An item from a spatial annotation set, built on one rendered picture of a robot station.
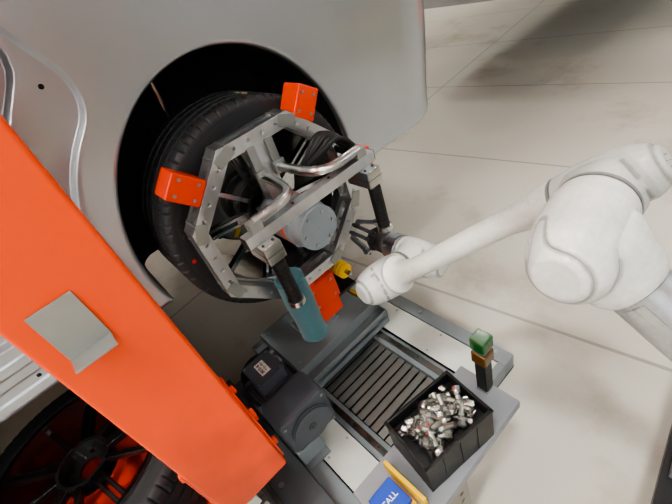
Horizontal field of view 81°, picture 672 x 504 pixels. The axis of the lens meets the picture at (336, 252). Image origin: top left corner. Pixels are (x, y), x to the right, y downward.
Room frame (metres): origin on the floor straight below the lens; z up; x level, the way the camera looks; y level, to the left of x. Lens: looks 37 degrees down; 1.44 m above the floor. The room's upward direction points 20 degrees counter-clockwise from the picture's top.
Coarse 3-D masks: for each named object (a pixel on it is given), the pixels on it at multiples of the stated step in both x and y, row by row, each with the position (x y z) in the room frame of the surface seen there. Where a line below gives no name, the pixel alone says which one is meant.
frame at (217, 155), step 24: (264, 120) 1.06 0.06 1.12; (288, 120) 1.08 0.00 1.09; (216, 144) 1.01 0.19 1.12; (240, 144) 1.00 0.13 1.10; (336, 144) 1.14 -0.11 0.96; (216, 168) 0.96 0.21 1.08; (216, 192) 0.95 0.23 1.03; (192, 216) 0.95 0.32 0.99; (336, 216) 1.15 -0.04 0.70; (192, 240) 0.92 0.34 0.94; (336, 240) 1.09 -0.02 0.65; (216, 264) 0.90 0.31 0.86; (312, 264) 1.07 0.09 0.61; (240, 288) 0.91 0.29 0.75; (264, 288) 0.94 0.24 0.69
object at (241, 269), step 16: (288, 144) 1.36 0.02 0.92; (304, 144) 1.21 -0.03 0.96; (240, 160) 1.10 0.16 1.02; (288, 160) 1.19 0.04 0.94; (320, 160) 1.24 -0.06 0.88; (240, 176) 1.11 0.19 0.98; (288, 176) 1.16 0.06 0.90; (304, 176) 1.35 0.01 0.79; (320, 176) 1.23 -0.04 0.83; (224, 192) 1.07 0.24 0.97; (256, 192) 1.11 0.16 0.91; (240, 208) 1.12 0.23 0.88; (224, 224) 1.04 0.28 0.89; (240, 224) 1.06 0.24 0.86; (224, 256) 1.20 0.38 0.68; (240, 256) 1.04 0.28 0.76; (288, 256) 1.16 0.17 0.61; (304, 256) 1.12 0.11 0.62; (240, 272) 1.05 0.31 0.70; (256, 272) 1.08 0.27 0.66; (272, 272) 1.07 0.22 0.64
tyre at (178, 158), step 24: (216, 96) 1.24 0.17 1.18; (240, 96) 1.16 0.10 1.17; (264, 96) 1.16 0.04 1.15; (168, 120) 1.24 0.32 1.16; (192, 120) 1.11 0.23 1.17; (216, 120) 1.08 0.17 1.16; (240, 120) 1.10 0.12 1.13; (168, 144) 1.11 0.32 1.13; (192, 144) 1.03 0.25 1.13; (144, 168) 1.15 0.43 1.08; (192, 168) 1.02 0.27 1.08; (144, 192) 1.10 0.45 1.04; (336, 192) 1.22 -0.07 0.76; (144, 216) 1.11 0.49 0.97; (168, 216) 0.96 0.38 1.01; (168, 240) 0.95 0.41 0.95; (192, 264) 0.95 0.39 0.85; (216, 288) 0.96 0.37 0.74
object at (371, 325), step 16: (368, 320) 1.16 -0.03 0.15; (384, 320) 1.15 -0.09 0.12; (352, 336) 1.11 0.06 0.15; (368, 336) 1.10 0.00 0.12; (256, 352) 1.20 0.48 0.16; (272, 352) 1.16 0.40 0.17; (336, 352) 1.06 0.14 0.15; (352, 352) 1.05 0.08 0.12; (288, 368) 1.07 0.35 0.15; (320, 368) 1.01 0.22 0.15; (336, 368) 1.01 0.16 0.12; (320, 384) 0.96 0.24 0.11
